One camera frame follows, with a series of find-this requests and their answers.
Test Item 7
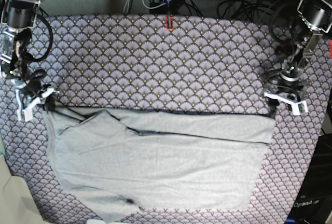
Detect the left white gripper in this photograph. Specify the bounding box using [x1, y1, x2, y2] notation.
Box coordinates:
[264, 91, 308, 118]

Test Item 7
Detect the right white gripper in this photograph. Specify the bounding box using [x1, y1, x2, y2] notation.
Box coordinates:
[15, 85, 56, 122]

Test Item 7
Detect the light grey T-shirt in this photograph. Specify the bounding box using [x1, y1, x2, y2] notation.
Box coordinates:
[43, 107, 275, 222]

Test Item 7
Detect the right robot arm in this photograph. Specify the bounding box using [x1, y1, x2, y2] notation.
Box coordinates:
[1, 0, 55, 122]

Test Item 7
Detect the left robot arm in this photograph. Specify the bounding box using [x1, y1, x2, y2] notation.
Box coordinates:
[263, 0, 331, 117]

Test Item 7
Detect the red right edge clamp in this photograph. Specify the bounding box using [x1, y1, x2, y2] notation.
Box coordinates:
[329, 40, 332, 58]

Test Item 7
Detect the purple fan-pattern tablecloth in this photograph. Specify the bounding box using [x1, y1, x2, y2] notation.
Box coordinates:
[0, 13, 332, 224]

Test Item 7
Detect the white plastic bin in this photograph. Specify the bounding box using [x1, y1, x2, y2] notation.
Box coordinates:
[1, 155, 45, 223]

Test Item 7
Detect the black OpenArm box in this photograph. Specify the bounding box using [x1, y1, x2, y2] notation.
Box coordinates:
[285, 134, 331, 223]

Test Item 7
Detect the red black centre clamp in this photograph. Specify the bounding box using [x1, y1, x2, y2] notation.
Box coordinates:
[165, 0, 173, 30]

